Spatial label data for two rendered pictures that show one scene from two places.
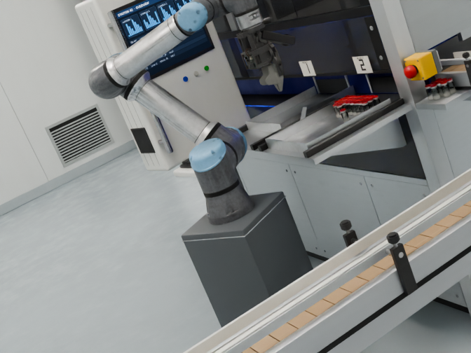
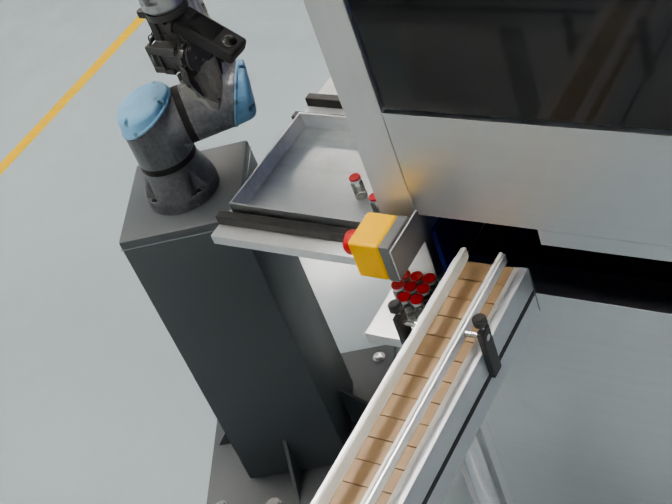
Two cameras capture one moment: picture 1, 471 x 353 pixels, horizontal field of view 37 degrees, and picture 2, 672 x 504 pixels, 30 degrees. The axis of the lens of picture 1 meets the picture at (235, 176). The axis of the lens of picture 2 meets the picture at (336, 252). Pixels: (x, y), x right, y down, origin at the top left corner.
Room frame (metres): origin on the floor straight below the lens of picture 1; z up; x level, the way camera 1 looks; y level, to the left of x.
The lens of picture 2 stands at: (1.44, -1.94, 2.21)
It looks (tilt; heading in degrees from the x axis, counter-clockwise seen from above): 40 degrees down; 66
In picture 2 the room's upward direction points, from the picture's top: 22 degrees counter-clockwise
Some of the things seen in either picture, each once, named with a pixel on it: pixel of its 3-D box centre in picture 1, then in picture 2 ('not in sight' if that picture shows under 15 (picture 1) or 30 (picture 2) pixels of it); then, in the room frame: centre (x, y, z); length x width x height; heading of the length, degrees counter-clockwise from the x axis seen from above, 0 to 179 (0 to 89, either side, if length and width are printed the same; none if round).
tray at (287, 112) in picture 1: (299, 108); not in sight; (2.60, -0.32, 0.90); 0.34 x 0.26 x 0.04; 112
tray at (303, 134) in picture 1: (327, 123); (345, 172); (2.24, -0.35, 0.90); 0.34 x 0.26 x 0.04; 112
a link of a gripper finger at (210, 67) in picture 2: (268, 79); (205, 80); (2.13, -0.20, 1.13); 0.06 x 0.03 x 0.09; 112
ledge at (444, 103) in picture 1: (446, 97); (423, 314); (2.10, -0.70, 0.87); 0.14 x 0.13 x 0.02; 112
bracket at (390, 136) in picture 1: (359, 148); not in sight; (2.18, -0.41, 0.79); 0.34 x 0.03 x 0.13; 112
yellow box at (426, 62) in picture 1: (422, 65); (382, 246); (2.10, -0.66, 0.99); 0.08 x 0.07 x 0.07; 112
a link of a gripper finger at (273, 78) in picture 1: (273, 79); (195, 92); (2.10, -0.22, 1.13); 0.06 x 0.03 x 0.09; 112
